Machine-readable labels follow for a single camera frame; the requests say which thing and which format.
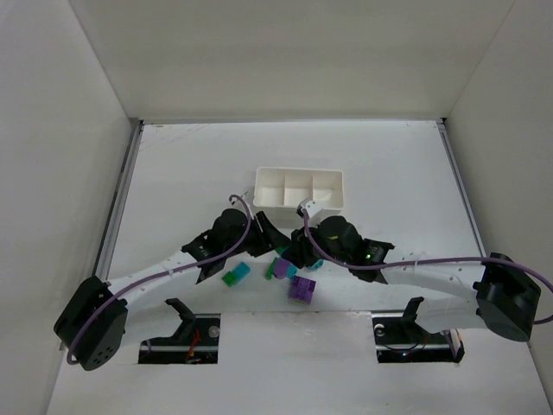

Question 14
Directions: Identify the teal rounded printed lego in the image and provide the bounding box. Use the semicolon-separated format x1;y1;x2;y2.
307;259;324;272

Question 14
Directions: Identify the purple square lego brick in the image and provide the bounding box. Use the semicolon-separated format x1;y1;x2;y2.
288;276;316;305

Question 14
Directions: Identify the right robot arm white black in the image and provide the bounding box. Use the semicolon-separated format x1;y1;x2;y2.
283;216;541;342

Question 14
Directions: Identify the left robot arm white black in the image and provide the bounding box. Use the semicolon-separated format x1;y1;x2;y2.
54;208;290;371

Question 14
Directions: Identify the teal lego under purple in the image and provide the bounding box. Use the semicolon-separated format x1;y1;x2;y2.
285;265;297;279

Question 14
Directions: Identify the green flat lego piece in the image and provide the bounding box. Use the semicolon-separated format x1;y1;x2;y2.
264;257;278;280

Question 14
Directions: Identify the green teal lego stack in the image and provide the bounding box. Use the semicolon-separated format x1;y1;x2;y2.
221;262;251;287

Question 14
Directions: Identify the white three-compartment container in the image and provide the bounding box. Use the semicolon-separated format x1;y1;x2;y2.
253;167;345;227

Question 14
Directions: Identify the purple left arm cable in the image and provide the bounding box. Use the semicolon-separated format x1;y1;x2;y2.
66;194;254;367

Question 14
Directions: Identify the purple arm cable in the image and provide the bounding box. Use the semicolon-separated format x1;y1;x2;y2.
302;207;553;325
66;194;254;367

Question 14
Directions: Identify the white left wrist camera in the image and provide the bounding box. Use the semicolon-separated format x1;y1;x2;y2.
240;191;254;204

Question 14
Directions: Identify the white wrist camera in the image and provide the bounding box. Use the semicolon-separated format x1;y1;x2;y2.
240;191;254;204
296;198;327;220

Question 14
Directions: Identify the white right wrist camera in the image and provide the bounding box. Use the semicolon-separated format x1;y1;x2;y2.
296;198;327;220

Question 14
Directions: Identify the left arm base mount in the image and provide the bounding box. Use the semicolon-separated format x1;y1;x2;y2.
137;298;221;366

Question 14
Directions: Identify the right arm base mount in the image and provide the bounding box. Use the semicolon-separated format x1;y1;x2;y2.
372;297;465;364

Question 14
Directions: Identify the left aluminium rail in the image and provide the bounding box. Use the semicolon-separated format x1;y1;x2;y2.
92;118;144;281

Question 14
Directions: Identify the aluminium rail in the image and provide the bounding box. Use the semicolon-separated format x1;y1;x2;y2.
436;118;486;253
92;118;144;281

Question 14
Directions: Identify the right aluminium rail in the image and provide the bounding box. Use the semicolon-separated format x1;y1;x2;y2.
436;118;486;253

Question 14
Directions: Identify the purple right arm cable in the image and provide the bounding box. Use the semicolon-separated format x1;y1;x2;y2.
302;207;553;325

